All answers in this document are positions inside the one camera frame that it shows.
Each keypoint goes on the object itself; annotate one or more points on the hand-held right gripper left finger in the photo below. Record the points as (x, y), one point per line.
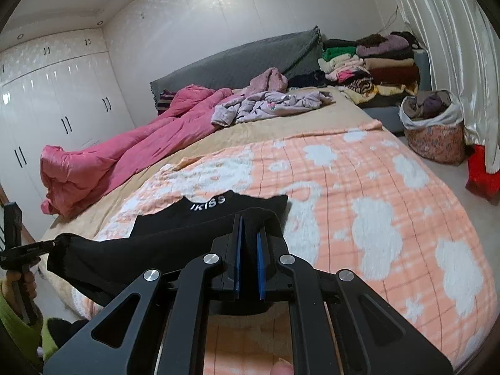
(237, 258)

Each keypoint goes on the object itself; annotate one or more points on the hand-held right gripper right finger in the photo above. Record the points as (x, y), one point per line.
(261, 265)

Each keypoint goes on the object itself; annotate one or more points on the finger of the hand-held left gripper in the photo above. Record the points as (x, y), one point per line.
(39, 249)

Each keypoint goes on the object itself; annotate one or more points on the black sweater with orange cuffs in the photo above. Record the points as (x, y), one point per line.
(156, 250)

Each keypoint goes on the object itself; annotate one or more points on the stack of folded clothes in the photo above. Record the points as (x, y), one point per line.
(375, 66)

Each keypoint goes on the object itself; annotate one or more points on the person's left hand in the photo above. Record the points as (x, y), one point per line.
(8, 283)

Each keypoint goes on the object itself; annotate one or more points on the person's right hand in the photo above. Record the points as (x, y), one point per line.
(282, 369)

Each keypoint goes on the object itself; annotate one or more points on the dark cloth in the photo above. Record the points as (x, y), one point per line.
(66, 330)

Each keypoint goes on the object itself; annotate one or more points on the pink duvet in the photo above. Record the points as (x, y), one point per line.
(97, 164)

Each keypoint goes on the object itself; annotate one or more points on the peach checked cloud blanket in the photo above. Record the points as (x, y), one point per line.
(351, 183)

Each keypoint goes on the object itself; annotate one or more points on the white wardrobe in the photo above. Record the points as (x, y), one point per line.
(58, 97)

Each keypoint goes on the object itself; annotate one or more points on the beige bed sheet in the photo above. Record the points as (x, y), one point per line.
(273, 125)

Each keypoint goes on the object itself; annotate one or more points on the lilac crumpled garment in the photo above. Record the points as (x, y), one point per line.
(265, 105)

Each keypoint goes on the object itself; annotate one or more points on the dark striped garment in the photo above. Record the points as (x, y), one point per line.
(166, 101)

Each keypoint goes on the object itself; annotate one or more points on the pink fuzzy garment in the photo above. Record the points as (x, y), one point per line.
(269, 80)

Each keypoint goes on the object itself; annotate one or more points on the dark navy garment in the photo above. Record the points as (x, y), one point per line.
(308, 80)

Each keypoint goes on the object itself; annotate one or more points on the grey headboard cover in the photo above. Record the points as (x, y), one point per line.
(234, 62)

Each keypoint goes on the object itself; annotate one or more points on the floral laundry basket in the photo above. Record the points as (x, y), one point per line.
(433, 140)

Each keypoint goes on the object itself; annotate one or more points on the white satin curtain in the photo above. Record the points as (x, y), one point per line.
(449, 27)

